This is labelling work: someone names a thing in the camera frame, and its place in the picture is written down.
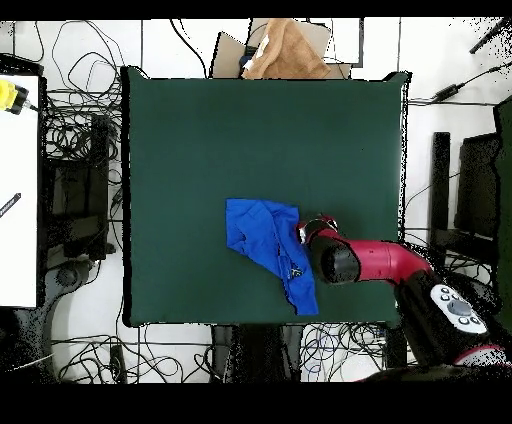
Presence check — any blue shirt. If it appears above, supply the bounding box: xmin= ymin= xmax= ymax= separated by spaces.
xmin=224 ymin=197 xmax=320 ymax=317

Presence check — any black chair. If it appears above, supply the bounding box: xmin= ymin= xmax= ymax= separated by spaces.
xmin=429 ymin=131 xmax=501 ymax=261

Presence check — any dark green table cloth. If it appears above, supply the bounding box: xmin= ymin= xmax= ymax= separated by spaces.
xmin=120 ymin=65 xmax=411 ymax=328

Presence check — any brown towel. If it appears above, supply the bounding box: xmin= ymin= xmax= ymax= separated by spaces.
xmin=240 ymin=17 xmax=332 ymax=80

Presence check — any cardboard box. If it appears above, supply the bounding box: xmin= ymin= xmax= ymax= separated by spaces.
xmin=210 ymin=17 xmax=353 ymax=80

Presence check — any black rod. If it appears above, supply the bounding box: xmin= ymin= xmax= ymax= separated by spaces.
xmin=468 ymin=17 xmax=512 ymax=55

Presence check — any white table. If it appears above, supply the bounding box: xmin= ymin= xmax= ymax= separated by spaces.
xmin=0 ymin=73 xmax=41 ymax=309

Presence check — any black marker pen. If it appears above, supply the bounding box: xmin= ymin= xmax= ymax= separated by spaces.
xmin=0 ymin=192 xmax=22 ymax=219

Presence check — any yellow and black tool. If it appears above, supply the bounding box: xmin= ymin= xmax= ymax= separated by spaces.
xmin=0 ymin=78 xmax=30 ymax=116

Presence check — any black cable tangle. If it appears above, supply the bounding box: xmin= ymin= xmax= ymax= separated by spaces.
xmin=51 ymin=327 xmax=213 ymax=383
xmin=299 ymin=321 xmax=405 ymax=381
xmin=33 ymin=19 xmax=125 ymax=165

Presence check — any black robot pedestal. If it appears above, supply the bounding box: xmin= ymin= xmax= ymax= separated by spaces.
xmin=210 ymin=323 xmax=305 ymax=383

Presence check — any black power adapter with cable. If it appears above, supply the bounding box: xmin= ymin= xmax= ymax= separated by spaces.
xmin=407 ymin=59 xmax=512 ymax=107

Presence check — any black metal frame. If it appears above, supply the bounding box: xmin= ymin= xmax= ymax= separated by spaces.
xmin=39 ymin=113 xmax=117 ymax=261

